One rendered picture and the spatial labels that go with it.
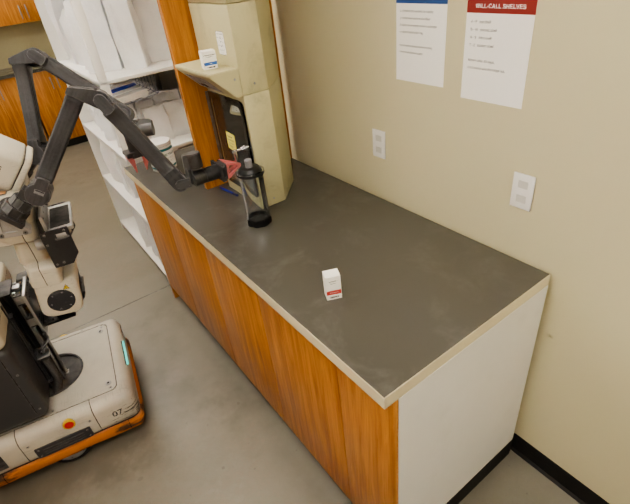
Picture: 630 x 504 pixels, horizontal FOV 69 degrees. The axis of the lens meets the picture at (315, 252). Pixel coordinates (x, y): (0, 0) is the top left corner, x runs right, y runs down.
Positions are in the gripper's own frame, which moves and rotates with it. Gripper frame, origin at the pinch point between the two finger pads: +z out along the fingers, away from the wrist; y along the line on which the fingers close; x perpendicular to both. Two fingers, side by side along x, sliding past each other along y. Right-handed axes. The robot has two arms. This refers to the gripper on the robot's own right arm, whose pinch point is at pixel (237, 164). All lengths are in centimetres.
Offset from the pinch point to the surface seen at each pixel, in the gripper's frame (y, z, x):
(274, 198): -5.4, 11.5, 17.5
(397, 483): -109, -18, 63
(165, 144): 70, -6, 7
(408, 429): -109, -15, 40
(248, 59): -5.2, 9.2, -38.7
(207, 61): 3.5, -2.7, -39.2
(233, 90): -5.2, 1.3, -29.5
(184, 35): 32, 2, -45
